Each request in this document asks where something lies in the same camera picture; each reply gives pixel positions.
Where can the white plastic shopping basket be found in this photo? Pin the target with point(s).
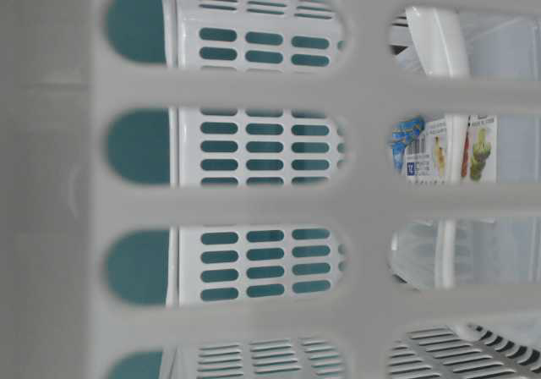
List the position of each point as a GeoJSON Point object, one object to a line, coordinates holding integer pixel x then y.
{"type": "Point", "coordinates": [205, 189]}

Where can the white chinese spoon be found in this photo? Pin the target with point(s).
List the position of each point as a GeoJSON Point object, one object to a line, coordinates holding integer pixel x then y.
{"type": "Point", "coordinates": [439, 42]}

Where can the blue snack packet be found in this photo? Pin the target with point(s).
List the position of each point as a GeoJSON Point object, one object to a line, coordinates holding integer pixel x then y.
{"type": "Point", "coordinates": [404, 133]}

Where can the printed paper label card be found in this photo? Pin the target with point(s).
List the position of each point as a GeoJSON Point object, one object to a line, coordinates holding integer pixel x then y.
{"type": "Point", "coordinates": [425, 159]}

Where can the clear plastic food container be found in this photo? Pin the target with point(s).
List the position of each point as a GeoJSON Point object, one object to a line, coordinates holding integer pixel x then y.
{"type": "Point", "coordinates": [431, 253]}

